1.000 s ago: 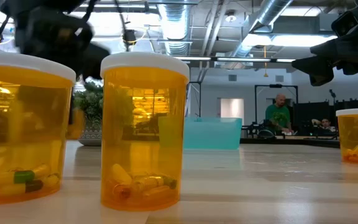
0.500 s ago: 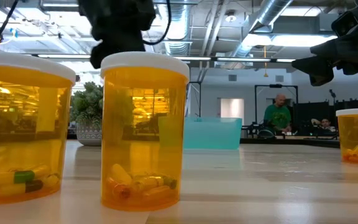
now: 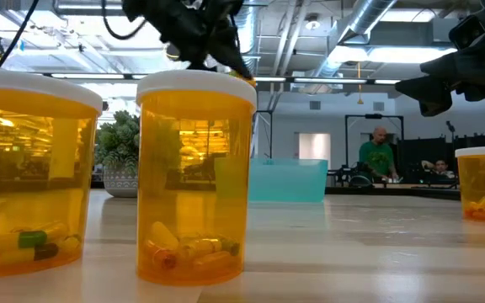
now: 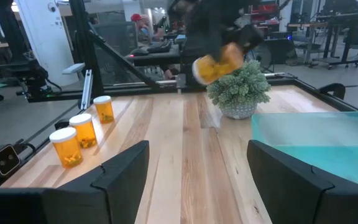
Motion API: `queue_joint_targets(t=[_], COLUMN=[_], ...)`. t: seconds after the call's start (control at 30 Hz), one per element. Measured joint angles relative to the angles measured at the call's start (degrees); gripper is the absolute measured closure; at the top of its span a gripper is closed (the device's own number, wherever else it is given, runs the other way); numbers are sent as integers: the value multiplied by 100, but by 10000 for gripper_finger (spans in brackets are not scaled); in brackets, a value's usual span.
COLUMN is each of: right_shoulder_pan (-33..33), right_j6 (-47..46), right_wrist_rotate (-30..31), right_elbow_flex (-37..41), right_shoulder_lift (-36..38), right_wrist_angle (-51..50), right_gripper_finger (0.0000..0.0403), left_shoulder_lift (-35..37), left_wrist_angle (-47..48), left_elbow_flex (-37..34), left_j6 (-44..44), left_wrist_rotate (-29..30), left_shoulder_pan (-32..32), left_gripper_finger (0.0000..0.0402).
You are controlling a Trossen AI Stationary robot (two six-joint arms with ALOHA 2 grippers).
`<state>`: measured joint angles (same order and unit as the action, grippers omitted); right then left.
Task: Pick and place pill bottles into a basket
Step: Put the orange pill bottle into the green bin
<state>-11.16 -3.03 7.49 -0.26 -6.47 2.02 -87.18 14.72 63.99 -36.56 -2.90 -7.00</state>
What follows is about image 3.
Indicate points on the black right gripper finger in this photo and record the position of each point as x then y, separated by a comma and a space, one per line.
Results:
432, 94
440, 66

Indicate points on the green artificial succulent plant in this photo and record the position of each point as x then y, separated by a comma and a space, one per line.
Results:
118, 139

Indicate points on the white patterned plant pot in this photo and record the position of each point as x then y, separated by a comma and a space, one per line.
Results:
120, 183

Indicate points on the person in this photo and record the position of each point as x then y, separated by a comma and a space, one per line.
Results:
376, 157
440, 167

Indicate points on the yellow hanging ceiling pendant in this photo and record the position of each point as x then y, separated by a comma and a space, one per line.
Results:
359, 99

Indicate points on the silver ceiling air duct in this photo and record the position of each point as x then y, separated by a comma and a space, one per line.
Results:
360, 21

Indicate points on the black metal frame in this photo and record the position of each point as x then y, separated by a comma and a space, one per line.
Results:
346, 139
271, 134

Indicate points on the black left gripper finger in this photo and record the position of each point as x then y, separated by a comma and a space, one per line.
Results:
234, 54
196, 54

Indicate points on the black partition wall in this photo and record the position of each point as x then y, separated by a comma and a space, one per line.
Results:
419, 155

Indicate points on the translucent teal plastic basket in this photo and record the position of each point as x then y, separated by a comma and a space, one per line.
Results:
289, 181

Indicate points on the black stand with round head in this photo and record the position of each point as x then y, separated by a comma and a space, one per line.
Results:
450, 126

